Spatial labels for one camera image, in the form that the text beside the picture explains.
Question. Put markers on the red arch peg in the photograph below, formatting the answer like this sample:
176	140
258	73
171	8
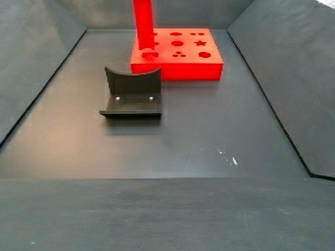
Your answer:
143	12

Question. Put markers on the black curved holder stand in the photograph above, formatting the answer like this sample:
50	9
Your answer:
135	94

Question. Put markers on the red shape sorter box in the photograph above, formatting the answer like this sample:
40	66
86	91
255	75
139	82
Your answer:
186	54

